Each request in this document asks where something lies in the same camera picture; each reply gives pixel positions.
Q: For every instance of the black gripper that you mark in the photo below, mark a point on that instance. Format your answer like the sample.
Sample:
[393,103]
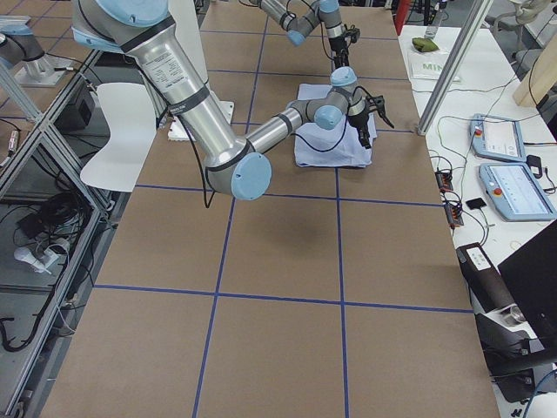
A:
[338,45]
[359,120]

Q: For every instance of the light blue striped shirt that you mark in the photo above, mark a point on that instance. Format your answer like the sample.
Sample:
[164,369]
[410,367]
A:
[329,141]

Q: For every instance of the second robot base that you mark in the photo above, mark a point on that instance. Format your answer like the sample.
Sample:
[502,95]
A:
[20,48]

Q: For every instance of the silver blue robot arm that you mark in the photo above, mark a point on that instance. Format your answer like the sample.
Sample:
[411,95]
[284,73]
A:
[323,14]
[237,166]

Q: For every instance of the green cloth bundle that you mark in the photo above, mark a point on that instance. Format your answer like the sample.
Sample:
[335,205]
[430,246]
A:
[424,45]

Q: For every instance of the white paper with green print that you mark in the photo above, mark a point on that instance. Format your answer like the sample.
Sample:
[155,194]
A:
[426,65]

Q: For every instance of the upper orange circuit board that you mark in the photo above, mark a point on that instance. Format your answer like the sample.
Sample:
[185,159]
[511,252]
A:
[444,181]

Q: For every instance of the plastic water bottle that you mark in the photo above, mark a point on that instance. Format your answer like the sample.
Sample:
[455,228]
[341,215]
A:
[432,28]

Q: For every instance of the upper teach pendant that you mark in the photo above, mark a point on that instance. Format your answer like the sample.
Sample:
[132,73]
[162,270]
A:
[497,138]

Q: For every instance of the teach pendant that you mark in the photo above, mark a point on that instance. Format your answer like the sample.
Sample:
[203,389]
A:
[515,192]
[497,138]

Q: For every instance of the small black pad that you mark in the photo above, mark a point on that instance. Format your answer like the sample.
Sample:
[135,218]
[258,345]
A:
[476,204]

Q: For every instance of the lower teach pendant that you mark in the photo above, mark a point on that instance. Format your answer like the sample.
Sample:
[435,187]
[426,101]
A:
[515,192]

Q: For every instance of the black power adapter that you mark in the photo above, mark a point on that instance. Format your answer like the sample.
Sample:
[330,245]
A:
[535,165]

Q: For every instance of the wooden board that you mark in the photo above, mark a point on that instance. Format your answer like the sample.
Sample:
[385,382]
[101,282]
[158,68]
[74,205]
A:
[540,79]

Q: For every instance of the black monitor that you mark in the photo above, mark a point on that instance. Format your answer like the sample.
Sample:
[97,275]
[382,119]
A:
[530,277]

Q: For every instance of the black box device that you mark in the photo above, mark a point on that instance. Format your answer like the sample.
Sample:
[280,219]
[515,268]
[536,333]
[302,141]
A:
[507,352]

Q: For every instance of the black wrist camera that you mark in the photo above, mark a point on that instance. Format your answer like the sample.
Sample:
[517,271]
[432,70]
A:
[352,34]
[377,104]

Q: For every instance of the aluminium frame post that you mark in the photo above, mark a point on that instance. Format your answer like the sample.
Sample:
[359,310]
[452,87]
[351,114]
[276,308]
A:
[456,56]

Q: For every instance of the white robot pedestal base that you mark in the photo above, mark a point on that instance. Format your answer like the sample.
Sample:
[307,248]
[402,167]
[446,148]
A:
[188,37]

